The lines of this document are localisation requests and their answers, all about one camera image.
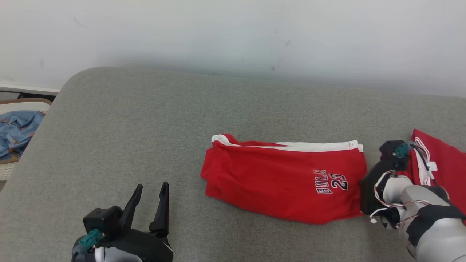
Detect teal right camera connector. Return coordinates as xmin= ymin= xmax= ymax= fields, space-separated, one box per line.
xmin=394 ymin=143 xmax=415 ymax=158

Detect teal left camera connector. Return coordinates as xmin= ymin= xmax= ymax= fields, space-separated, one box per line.
xmin=78 ymin=229 xmax=106 ymax=252

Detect teal camera connector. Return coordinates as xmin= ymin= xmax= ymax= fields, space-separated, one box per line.
xmin=394 ymin=143 xmax=415 ymax=158
xmin=78 ymin=229 xmax=106 ymax=252

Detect thin red white wires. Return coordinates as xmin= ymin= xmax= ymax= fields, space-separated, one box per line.
xmin=369 ymin=169 xmax=431 ymax=228

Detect blue patterned garment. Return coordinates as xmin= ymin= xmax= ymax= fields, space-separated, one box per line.
xmin=0 ymin=110 xmax=46 ymax=162

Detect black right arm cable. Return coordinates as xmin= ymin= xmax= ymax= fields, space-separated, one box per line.
xmin=411 ymin=144 xmax=450 ymax=195

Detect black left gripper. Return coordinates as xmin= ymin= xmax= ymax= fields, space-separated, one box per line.
xmin=73 ymin=182 xmax=174 ymax=262

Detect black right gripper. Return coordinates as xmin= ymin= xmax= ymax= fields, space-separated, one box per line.
xmin=360 ymin=159 xmax=410 ymax=216

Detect red shorts with white band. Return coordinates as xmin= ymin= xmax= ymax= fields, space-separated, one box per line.
xmin=200 ymin=134 xmax=367 ymax=225

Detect white woven laundry basket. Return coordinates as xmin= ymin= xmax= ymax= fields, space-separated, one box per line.
xmin=0 ymin=98 xmax=52 ymax=181

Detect red Bulls 23 jersey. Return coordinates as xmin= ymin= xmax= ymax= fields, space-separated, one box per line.
xmin=406 ymin=129 xmax=466 ymax=219

